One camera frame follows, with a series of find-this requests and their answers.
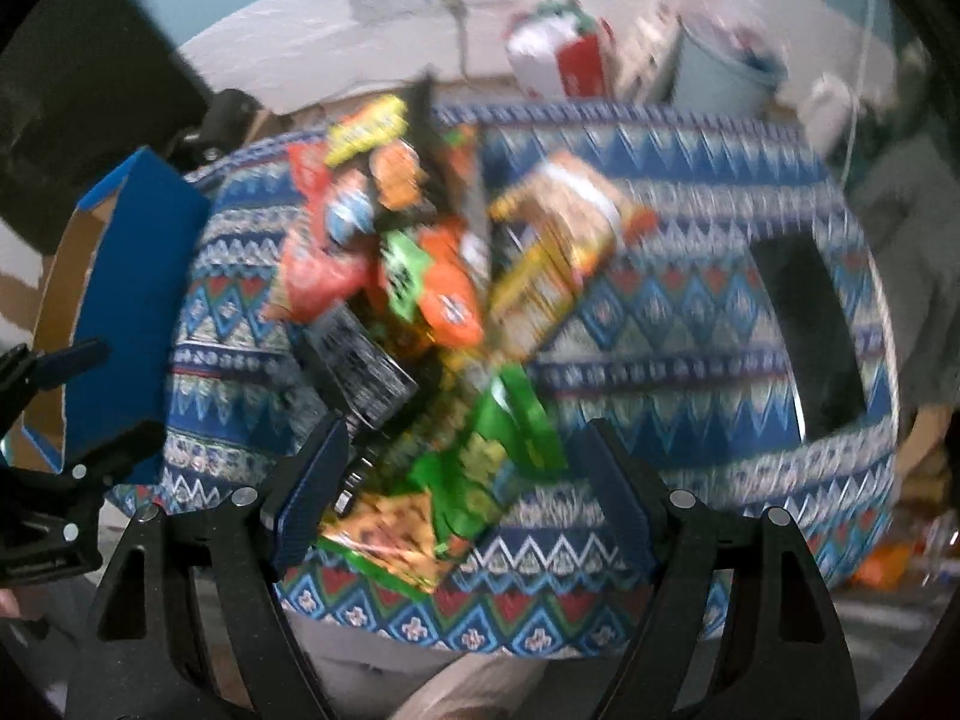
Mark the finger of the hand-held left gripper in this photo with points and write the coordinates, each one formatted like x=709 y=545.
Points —
x=71 y=364
x=112 y=457

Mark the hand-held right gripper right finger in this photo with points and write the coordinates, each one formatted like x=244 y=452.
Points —
x=622 y=495

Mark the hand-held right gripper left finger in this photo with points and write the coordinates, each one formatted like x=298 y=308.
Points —
x=315 y=487

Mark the yellow-green patterned snack packet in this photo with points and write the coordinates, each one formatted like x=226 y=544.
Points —
x=382 y=540

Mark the blue cardboard box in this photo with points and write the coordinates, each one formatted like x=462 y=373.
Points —
x=127 y=262

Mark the black white-print snack packet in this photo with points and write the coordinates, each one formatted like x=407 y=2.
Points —
x=352 y=364

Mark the green snack packet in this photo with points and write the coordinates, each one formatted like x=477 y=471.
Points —
x=495 y=450

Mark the orange green-splash snack packet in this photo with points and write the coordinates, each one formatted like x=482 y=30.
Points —
x=439 y=292

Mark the red-orange snack packet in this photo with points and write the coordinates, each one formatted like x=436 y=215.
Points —
x=315 y=255

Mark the large yellow snack packet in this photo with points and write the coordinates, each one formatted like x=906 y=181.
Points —
x=559 y=240

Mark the orange chip-picture snack packet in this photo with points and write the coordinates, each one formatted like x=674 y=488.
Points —
x=397 y=172

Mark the long black snack packet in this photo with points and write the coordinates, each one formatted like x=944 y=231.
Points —
x=442 y=157

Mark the small yellow snack packet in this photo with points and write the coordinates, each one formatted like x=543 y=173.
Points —
x=367 y=131

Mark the brown cardboard sheet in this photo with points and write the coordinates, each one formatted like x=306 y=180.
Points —
x=19 y=300

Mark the blue patterned blanket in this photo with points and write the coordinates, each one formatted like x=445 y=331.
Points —
x=675 y=405

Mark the black flat slab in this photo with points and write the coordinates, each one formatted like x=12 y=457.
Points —
x=810 y=330

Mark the black panel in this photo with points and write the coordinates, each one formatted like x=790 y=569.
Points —
x=75 y=90

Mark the black round device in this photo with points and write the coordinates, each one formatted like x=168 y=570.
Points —
x=225 y=116

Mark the small brown cardboard box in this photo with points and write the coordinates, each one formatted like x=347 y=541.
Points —
x=266 y=126

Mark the grey cloth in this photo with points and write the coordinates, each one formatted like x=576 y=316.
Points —
x=915 y=240

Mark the light blue bin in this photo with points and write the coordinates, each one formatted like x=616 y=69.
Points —
x=712 y=75

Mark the red and white paper bag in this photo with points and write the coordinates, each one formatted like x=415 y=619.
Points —
x=577 y=64

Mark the white flattened cartons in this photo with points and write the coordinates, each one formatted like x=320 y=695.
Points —
x=645 y=45

